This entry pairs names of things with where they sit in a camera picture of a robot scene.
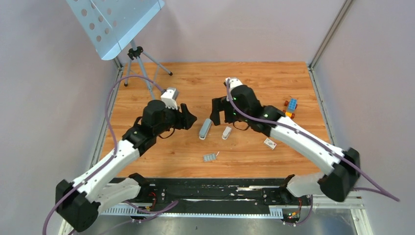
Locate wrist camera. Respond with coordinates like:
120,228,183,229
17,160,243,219
161,88,179,110
225,77,243,91

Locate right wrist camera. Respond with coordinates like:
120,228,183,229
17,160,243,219
225,77,243,91

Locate purple cable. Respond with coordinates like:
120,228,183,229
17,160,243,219
225,80,401,226
42,74,166,235

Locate small white staple box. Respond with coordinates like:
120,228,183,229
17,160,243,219
263,138,277,150

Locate white staple tray with staples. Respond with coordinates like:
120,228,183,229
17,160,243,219
203,153,217,162

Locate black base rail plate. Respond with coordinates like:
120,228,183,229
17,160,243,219
118,177,346,215

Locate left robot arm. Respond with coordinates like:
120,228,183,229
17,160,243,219
55,100,197,232

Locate light blue white stapler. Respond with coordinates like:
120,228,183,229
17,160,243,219
199,118,212,140

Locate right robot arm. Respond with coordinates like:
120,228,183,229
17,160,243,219
210,84,361,205

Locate white stapler tray piece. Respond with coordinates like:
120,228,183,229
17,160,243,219
222,126,232,140

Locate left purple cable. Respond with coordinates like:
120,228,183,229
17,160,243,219
42,74,166,235

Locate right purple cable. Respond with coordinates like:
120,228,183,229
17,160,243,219
225,80,401,226

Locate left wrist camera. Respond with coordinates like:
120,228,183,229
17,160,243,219
161,88,179,110

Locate light blue music stand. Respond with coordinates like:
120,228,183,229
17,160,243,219
65,0,173,114

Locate colourful toy block car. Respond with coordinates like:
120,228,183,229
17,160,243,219
283,98,298,119

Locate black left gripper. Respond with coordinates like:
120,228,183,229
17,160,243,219
154,101,196,136

